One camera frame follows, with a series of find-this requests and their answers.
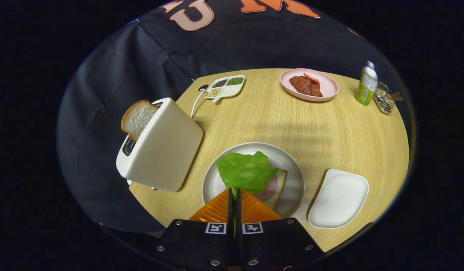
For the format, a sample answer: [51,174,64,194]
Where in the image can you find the brown meat slices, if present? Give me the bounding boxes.
[289,75,323,97]

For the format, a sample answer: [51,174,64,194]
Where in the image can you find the round white plate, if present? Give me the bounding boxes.
[201,142,305,219]

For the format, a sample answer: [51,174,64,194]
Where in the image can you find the white toaster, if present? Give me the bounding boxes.
[116,97,203,192]

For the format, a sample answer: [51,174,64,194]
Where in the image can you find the green label bottle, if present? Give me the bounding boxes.
[355,61,379,107]

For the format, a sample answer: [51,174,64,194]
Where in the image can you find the wire mesh basket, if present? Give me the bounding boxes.
[373,82,403,115]

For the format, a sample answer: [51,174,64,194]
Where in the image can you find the green lettuce leaf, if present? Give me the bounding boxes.
[216,151,280,234]

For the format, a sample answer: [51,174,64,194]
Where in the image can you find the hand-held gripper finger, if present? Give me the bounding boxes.
[149,188,234,271]
[235,188,326,271]

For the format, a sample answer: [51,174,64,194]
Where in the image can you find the white toaster cable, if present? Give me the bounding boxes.
[190,84,209,119]

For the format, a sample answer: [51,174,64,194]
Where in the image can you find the white bread slice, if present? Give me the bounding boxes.
[255,169,288,210]
[121,100,160,142]

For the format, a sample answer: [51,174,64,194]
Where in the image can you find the white divided dish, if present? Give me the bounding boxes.
[204,75,246,102]

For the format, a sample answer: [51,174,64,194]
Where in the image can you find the pink ham slice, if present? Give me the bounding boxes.
[253,176,278,202]

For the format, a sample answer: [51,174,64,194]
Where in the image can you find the white rounded square dish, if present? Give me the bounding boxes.
[308,168,369,229]

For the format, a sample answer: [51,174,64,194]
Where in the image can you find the pink plate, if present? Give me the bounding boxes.
[280,68,339,102]

